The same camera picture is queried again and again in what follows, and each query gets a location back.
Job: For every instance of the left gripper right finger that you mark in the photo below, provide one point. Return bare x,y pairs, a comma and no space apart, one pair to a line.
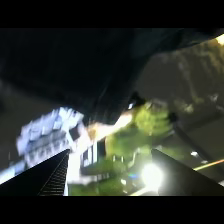
186,178

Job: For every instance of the black garment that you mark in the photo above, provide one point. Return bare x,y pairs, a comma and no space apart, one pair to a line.
83,63

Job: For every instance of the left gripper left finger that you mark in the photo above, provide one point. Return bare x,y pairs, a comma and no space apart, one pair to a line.
43,180

